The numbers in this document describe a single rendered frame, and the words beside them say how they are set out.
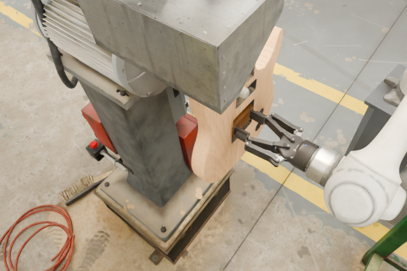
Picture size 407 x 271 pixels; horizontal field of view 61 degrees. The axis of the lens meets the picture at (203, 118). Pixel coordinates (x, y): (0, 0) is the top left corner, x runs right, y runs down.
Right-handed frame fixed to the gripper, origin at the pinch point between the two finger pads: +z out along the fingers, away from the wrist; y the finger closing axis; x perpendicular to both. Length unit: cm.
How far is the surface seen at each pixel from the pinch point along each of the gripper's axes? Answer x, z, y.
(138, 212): -78, 42, -16
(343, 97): -91, 0, 128
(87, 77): 5.2, 43.2, -17.1
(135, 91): 13.4, 20.3, -18.0
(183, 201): -76, 28, 0
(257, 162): -99, 19, 55
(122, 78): 18.8, 21.2, -20.3
